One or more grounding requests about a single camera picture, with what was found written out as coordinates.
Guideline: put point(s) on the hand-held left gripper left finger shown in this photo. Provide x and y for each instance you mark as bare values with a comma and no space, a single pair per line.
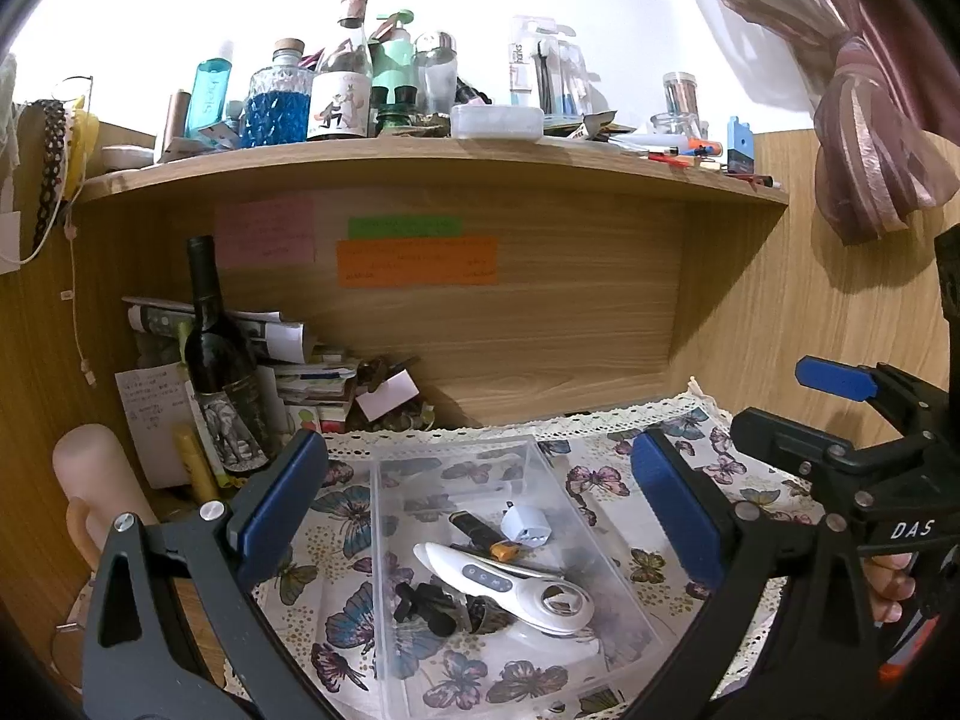
281,499

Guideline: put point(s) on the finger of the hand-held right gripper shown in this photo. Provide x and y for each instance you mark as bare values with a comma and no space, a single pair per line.
836,379
780,439

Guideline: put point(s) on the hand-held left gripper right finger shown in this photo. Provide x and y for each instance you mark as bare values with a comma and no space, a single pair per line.
675,510

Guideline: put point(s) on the clear plastic box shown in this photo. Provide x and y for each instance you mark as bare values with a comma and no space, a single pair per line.
420,480

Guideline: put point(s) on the white charger plug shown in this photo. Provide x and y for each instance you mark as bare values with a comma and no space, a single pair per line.
525,525

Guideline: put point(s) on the small black plastic piece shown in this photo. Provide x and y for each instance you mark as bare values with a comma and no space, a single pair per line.
427,604

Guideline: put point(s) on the black orange lighter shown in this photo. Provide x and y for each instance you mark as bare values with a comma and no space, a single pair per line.
472,529

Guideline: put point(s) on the white handheld device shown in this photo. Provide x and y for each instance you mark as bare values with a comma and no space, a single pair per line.
480,577

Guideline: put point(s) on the dark metallic cylinder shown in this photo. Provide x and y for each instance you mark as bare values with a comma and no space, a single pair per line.
487,615

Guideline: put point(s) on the person's right hand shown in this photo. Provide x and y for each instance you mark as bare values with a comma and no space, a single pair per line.
889,585

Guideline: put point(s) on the butterfly print lace tablecloth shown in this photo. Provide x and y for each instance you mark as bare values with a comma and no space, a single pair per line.
600,480

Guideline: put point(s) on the yellow tube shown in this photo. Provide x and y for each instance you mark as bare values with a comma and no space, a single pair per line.
193,465

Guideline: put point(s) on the pile of papers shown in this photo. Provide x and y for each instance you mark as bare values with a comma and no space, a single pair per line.
300,382

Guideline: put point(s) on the pink paper tag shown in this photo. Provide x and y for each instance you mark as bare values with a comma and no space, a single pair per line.
386,394

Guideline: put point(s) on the white handwritten paper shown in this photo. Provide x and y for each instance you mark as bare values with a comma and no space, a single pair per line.
150,420

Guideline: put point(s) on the dark wine bottle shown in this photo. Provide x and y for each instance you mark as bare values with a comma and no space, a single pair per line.
214,345

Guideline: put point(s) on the pale pink cylinder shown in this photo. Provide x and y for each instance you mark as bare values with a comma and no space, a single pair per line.
97,480

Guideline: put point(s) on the wooden shelf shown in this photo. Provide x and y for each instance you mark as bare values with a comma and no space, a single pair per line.
562,315

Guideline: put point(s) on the small blue box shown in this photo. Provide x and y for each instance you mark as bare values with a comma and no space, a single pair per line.
739,146

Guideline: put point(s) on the pink curtain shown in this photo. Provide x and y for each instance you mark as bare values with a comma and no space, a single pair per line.
862,127

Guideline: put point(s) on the pink sticky note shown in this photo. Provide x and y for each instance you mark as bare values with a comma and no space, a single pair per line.
262,232

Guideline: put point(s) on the orange sticky note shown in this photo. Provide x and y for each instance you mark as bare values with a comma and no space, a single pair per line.
416,262

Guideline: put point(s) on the pile of pens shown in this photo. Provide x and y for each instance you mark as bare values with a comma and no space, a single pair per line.
675,157

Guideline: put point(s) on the green sticky note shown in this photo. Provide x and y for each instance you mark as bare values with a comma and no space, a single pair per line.
405,226

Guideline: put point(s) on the low glass jar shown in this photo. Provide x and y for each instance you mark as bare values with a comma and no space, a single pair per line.
671,126

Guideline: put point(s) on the clear cylinder jar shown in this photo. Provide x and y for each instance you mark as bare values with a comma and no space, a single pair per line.
680,94

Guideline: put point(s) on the white bowl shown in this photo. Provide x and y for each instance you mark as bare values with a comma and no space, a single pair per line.
124,157

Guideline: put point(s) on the glass bottle with blue liquid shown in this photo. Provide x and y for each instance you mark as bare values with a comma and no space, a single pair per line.
277,112

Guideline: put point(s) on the cardboard tube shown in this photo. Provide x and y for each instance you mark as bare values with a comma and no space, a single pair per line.
178,120

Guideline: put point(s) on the dark green ink bottle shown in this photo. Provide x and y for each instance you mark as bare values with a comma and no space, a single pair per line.
394,116

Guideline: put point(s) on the white label glass bottle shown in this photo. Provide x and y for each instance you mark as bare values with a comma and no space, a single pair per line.
341,101

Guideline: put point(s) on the yellow cloth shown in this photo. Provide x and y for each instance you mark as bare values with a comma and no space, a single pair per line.
84,142

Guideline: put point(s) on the teal plastic bottle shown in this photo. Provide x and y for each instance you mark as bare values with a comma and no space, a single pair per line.
210,97

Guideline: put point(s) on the black lace ribbon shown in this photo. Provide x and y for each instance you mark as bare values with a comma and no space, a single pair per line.
51,157

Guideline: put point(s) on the white rectangular container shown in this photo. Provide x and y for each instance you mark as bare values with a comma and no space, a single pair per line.
495,121

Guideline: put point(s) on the toothbrush package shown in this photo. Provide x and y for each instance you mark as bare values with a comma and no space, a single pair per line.
525,67

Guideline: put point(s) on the clear bottle with silver cap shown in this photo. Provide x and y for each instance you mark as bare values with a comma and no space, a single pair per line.
435,79

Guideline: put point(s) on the mint green pump bottle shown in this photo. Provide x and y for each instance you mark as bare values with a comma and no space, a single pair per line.
394,64

